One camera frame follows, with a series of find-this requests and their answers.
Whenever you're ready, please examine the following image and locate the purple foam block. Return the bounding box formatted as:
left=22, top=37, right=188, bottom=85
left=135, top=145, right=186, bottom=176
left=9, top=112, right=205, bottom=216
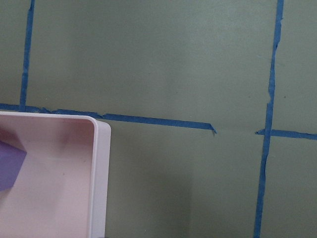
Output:
left=0, top=141, right=27, bottom=191

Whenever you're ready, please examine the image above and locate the pink plastic bin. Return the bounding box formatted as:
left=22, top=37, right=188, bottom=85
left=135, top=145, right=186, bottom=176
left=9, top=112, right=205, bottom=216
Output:
left=0, top=112, right=111, bottom=238

